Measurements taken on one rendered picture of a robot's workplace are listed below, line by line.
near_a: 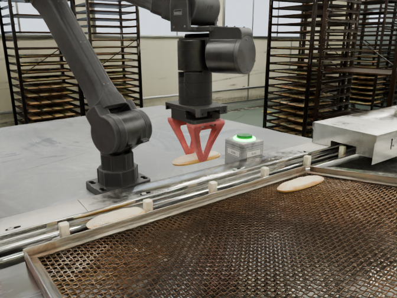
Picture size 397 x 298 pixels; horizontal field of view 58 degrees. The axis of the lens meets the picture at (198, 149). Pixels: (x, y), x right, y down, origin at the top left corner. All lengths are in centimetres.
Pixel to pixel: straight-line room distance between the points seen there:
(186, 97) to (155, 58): 501
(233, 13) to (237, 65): 592
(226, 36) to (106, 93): 30
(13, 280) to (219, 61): 38
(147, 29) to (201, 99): 496
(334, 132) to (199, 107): 49
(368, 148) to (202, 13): 54
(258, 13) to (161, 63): 213
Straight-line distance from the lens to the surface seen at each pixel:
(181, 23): 58
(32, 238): 60
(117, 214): 61
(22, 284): 42
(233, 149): 88
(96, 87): 76
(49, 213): 64
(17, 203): 81
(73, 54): 81
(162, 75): 567
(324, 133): 101
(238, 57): 54
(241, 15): 658
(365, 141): 95
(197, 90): 59
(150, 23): 556
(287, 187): 59
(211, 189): 69
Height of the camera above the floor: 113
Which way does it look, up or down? 17 degrees down
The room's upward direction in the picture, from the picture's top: straight up
